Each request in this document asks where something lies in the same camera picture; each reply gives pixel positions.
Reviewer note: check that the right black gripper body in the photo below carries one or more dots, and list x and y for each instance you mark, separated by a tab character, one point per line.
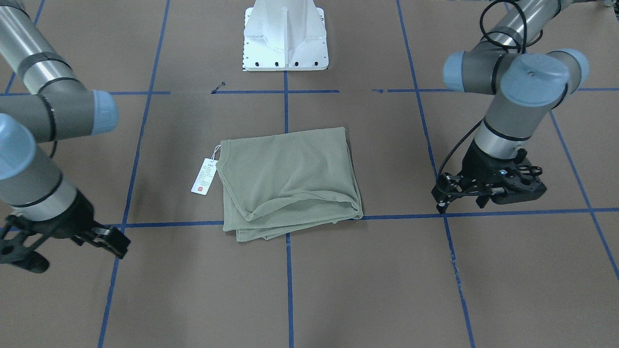
72	218

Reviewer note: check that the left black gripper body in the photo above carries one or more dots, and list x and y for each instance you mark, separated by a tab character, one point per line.
479	164

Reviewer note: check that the olive green long-sleeve shirt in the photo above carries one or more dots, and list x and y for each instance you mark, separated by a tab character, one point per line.
275	185

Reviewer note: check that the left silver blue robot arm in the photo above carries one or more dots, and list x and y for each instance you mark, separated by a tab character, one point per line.
525	88

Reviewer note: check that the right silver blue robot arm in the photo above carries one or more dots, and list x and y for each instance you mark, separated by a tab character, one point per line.
44	202

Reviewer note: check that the white paper shirt tag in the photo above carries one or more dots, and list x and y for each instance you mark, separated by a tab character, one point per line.
204	177

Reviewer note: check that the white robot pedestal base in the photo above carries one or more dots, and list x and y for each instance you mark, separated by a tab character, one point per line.
284	35

